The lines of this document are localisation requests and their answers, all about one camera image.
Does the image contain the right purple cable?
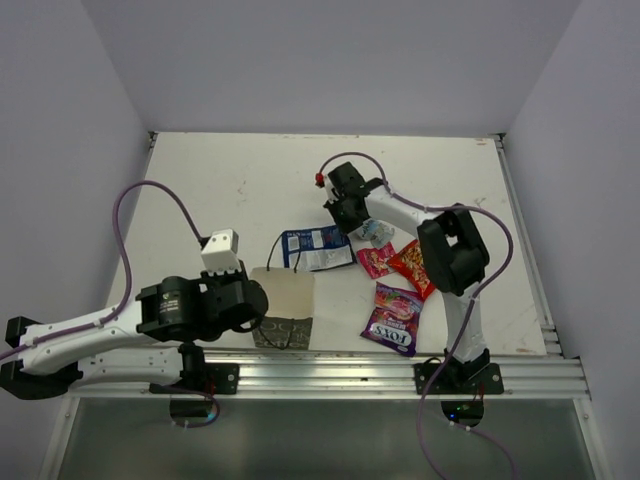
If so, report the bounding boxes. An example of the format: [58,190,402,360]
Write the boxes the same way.
[317,151,519,480]

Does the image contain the pink candy packet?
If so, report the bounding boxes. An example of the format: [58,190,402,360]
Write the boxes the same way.
[356,243,396,280]

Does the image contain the purple cable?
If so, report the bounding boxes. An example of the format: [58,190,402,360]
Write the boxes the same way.
[317,151,519,480]
[0,180,214,362]

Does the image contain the blue snack packet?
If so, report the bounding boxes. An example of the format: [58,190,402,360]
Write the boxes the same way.
[281,225,356,272]

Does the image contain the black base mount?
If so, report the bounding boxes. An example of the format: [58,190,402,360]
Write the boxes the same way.
[149,363,240,397]
[412,360,502,397]

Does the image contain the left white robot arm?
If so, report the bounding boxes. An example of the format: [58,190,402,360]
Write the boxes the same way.
[1,269,269,400]

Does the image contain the brown paper bag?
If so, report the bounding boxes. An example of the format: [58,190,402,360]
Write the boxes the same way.
[249,231,318,351]

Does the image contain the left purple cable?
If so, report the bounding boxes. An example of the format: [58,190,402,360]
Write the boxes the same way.
[0,180,214,362]

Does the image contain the aluminium mounting rail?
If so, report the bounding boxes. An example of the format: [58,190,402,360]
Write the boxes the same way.
[62,349,586,401]

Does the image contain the purple Fox's candy bag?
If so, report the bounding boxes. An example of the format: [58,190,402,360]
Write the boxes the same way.
[360,282,424,358]

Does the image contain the red orange snack packet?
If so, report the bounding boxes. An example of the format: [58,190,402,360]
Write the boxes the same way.
[387,239,435,300]

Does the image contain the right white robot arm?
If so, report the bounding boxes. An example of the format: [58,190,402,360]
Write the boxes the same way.
[315,162,513,394]

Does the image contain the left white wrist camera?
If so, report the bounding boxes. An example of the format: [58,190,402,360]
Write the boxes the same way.
[200,229,241,275]

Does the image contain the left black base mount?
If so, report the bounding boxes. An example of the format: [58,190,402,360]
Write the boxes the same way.
[149,363,240,397]

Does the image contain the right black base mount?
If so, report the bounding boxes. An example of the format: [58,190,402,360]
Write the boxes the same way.
[412,360,502,397]

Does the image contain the small silver snack packet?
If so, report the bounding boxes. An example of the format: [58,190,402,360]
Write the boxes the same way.
[355,218,395,249]

